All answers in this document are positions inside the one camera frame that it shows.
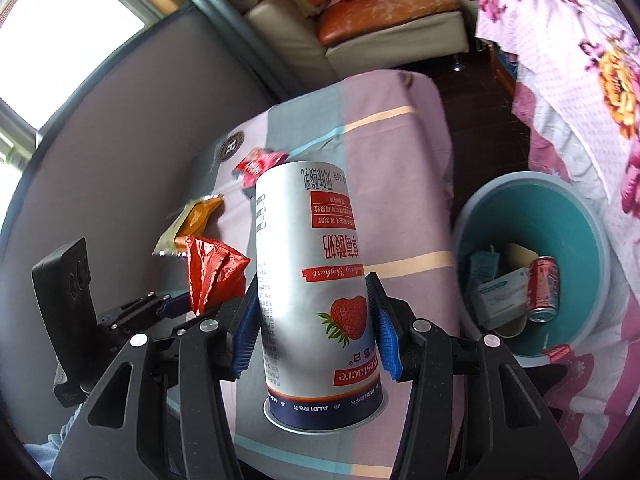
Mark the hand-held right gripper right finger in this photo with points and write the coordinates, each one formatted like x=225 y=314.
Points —
x=382 y=330

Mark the pink floral blanket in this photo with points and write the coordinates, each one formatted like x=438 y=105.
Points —
x=560 y=60

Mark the blue red box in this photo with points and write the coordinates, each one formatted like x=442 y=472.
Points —
x=505 y=67

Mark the grey blue curtain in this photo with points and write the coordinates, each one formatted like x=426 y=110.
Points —
x=240 y=20

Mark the yellow orange snack packet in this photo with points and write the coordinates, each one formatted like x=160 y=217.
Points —
x=195 y=220

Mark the pink wafer wrapper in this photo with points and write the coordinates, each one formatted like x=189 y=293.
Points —
x=257 y=165

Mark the blue teal trash bin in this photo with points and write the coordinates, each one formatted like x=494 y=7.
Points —
x=575 y=240

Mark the pale yellow wrapper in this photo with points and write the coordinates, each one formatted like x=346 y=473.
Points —
x=520 y=256

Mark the red cola can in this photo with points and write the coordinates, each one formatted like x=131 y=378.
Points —
x=544 y=290

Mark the white medicine box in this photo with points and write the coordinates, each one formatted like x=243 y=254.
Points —
x=500 y=300

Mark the window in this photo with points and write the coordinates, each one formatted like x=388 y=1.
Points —
x=60 y=35

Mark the orange seat cushion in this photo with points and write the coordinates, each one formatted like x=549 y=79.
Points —
x=385 y=10

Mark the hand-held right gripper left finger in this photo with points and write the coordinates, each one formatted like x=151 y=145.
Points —
x=245 y=330

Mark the white strawberry yogurt cup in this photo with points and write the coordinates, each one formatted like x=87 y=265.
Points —
x=300 y=220

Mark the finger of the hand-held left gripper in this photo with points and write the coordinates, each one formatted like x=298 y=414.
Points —
x=172 y=304

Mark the light blue drink carton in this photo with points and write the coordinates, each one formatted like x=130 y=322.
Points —
x=482 y=270

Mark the red wrapper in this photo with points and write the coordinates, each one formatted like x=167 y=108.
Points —
x=210 y=270

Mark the cream leather sofa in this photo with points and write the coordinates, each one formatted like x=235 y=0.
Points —
x=285 y=30

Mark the grey partition board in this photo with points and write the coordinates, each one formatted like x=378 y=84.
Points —
x=140 y=135

